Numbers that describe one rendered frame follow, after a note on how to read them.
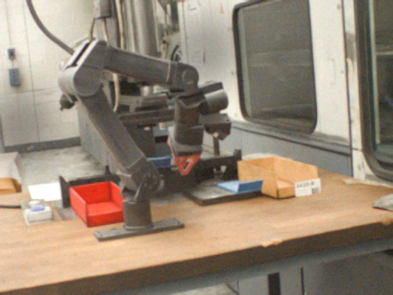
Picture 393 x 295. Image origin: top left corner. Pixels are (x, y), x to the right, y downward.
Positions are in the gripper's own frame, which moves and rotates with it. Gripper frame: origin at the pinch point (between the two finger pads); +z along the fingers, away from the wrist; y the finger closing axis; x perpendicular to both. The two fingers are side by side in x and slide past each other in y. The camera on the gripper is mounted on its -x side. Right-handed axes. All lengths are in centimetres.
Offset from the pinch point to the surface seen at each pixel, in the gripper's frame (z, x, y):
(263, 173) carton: 5.9, -22.7, 2.2
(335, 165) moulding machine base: 25, -57, 25
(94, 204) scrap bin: 19.5, 21.1, 11.6
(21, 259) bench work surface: -0.6, 40.4, -26.5
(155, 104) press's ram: -2.4, 2.2, 26.2
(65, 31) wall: 388, -15, 870
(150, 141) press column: 22.9, -0.1, 43.4
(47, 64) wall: 432, 18, 843
